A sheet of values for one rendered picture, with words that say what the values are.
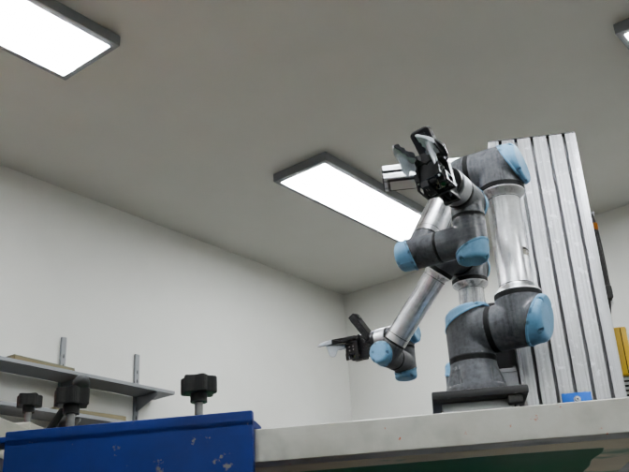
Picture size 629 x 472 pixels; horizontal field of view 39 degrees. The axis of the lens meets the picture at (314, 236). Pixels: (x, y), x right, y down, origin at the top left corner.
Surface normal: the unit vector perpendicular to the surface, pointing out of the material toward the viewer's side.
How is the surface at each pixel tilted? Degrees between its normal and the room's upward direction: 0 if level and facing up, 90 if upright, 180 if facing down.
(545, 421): 90
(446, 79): 180
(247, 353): 90
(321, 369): 90
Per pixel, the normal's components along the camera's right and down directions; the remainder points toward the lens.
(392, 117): 0.05, 0.92
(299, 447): -0.16, -0.39
